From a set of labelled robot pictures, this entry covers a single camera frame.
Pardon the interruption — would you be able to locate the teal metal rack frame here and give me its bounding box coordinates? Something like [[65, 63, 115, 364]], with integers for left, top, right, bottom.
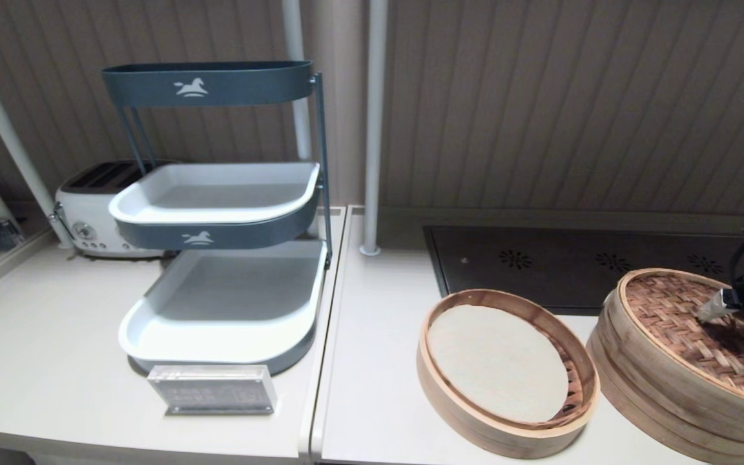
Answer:
[[117, 72, 334, 271]]

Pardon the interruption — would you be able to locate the bamboo steamer basket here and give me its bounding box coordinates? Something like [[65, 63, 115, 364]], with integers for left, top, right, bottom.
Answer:
[[416, 289, 600, 459], [585, 329, 744, 464]]

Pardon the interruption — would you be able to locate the clear acrylic warning sign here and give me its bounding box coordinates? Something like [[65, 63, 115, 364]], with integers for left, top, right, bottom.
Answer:
[[148, 365, 278, 415]]

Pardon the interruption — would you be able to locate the white retro toaster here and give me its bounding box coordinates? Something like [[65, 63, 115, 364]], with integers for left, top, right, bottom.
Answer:
[[54, 160, 179, 260]]

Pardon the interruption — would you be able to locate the white support pole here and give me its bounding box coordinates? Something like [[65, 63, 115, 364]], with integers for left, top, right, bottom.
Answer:
[[359, 0, 389, 257], [0, 13, 74, 249]]

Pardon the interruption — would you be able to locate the black perforated steam panel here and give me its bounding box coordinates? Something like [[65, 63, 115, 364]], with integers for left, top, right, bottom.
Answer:
[[422, 226, 744, 316]]

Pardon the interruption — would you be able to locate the teal white rack tray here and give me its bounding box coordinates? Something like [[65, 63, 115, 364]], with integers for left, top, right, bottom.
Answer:
[[108, 161, 321, 251], [102, 61, 315, 108], [118, 240, 329, 375]]

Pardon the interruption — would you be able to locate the white round steamer liner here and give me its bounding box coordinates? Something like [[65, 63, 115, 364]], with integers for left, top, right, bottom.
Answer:
[[426, 305, 570, 424]]

